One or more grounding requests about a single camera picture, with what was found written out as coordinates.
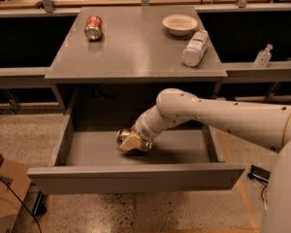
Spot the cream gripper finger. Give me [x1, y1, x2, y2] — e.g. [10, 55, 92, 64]
[119, 134, 141, 152]

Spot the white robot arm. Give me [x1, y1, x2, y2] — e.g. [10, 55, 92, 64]
[117, 88, 291, 233]

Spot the grey open drawer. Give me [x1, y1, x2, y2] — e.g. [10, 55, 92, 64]
[28, 98, 245, 194]

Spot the grey cabinet counter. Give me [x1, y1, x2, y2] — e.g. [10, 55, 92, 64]
[45, 7, 227, 111]

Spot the red soda can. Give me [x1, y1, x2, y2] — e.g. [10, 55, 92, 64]
[84, 15, 103, 41]

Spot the white plastic bottle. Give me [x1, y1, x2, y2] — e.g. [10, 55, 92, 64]
[181, 30, 209, 67]

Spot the white bowl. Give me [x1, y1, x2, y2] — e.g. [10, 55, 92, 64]
[162, 15, 199, 36]

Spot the brown cardboard box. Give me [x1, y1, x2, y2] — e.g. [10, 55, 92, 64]
[0, 153, 30, 233]

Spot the clear sanitizer pump bottle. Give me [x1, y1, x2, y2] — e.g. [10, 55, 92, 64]
[254, 44, 273, 68]

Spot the black cable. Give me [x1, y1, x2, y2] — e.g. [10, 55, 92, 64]
[0, 170, 44, 233]

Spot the grey side shelf rail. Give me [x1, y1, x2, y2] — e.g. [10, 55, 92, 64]
[223, 61, 291, 83]

